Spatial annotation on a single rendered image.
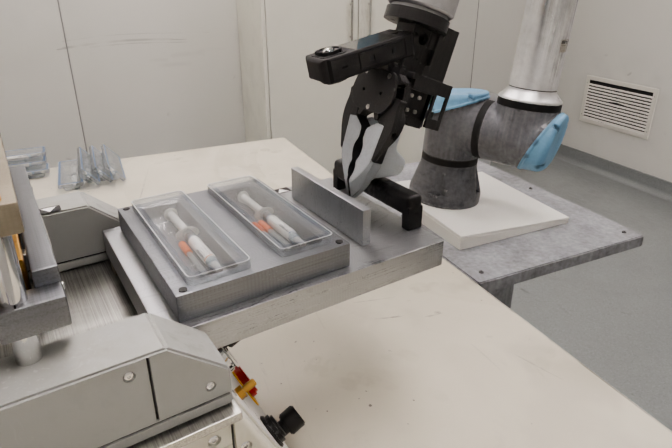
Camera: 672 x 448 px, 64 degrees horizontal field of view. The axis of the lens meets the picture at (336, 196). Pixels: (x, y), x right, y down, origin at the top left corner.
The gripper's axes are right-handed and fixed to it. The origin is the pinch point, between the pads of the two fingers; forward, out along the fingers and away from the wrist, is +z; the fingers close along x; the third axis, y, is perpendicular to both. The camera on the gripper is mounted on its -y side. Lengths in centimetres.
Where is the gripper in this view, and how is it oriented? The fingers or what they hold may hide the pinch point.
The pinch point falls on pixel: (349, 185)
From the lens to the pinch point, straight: 60.5
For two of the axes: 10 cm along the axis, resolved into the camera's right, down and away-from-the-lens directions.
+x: -5.4, -3.3, 7.7
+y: 7.9, 1.1, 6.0
